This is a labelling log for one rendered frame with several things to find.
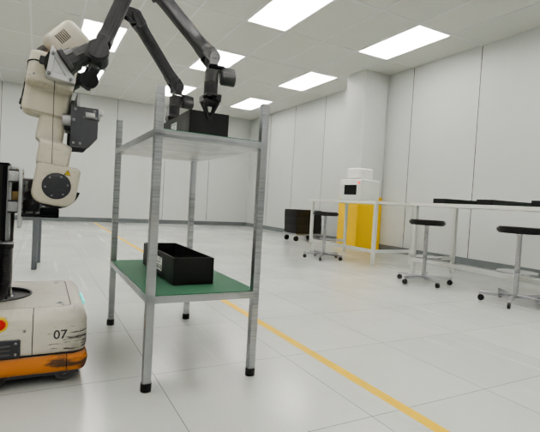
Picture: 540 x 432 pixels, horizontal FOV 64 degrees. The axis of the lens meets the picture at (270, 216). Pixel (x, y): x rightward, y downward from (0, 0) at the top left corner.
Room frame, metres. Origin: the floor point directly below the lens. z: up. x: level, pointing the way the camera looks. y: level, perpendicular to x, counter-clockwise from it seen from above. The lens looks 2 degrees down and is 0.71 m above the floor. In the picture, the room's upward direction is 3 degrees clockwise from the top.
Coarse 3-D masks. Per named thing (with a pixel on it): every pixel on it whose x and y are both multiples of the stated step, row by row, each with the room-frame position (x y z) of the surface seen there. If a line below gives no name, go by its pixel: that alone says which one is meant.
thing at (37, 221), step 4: (40, 204) 4.12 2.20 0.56; (36, 220) 3.75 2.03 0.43; (40, 220) 4.13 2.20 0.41; (36, 224) 3.75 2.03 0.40; (40, 224) 4.13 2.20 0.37; (36, 228) 3.75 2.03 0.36; (40, 228) 4.13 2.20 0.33; (36, 232) 3.75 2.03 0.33; (40, 232) 4.13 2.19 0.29; (36, 236) 3.75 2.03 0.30; (40, 236) 4.13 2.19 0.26; (32, 240) 3.74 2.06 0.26; (36, 240) 3.75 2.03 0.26; (40, 240) 4.13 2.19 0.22; (32, 244) 3.74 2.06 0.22; (36, 244) 3.75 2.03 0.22; (40, 244) 4.13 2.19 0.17; (32, 248) 3.74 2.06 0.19; (36, 248) 3.75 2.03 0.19; (40, 248) 4.14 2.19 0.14; (32, 252) 3.74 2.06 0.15; (36, 252) 3.75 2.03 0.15; (40, 252) 4.16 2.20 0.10; (32, 256) 3.74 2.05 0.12; (36, 256) 3.76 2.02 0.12; (32, 260) 3.74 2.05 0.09; (36, 260) 3.76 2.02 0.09; (32, 264) 3.74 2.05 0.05; (36, 264) 3.77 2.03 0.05; (32, 268) 3.74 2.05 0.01; (36, 268) 3.78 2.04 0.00
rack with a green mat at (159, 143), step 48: (144, 144) 1.80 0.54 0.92; (192, 144) 1.71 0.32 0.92; (240, 144) 1.68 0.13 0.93; (192, 192) 2.49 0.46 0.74; (192, 240) 2.50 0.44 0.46; (144, 288) 1.65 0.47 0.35; (192, 288) 1.70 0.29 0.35; (240, 288) 1.75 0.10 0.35; (144, 336) 1.53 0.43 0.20; (144, 384) 1.53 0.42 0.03
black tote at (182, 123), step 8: (184, 112) 1.83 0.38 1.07; (192, 112) 1.77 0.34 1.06; (200, 112) 1.78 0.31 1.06; (208, 112) 1.80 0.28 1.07; (176, 120) 1.94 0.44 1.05; (184, 120) 1.82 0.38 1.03; (192, 120) 1.77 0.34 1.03; (200, 120) 1.78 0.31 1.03; (208, 120) 1.80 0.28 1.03; (216, 120) 1.82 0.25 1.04; (224, 120) 1.83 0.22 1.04; (168, 128) 2.06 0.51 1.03; (176, 128) 1.93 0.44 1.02; (184, 128) 1.82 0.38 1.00; (192, 128) 1.77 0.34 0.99; (200, 128) 1.78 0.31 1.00; (208, 128) 1.80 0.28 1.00; (216, 128) 1.82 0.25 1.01; (224, 128) 1.83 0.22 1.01
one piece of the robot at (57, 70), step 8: (56, 56) 1.57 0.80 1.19; (48, 64) 1.56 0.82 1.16; (56, 64) 1.57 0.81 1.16; (64, 64) 1.58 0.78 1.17; (48, 72) 1.56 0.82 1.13; (56, 72) 1.57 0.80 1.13; (64, 72) 1.58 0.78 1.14; (56, 80) 1.59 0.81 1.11; (64, 80) 1.58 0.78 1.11; (72, 80) 1.60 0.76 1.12
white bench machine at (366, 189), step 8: (352, 168) 6.14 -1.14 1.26; (360, 168) 6.01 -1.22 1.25; (352, 176) 6.11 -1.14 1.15; (360, 176) 6.00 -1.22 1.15; (368, 176) 6.07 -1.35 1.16; (344, 184) 6.19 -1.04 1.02; (352, 184) 6.05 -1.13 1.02; (360, 184) 5.92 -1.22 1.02; (368, 184) 5.96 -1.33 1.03; (376, 184) 6.06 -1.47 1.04; (344, 192) 6.18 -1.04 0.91; (352, 192) 6.04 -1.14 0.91; (360, 192) 5.92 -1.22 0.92; (368, 192) 5.97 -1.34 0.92; (376, 192) 6.07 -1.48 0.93; (360, 200) 5.92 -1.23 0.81; (368, 200) 5.98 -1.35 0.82; (376, 200) 6.07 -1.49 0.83
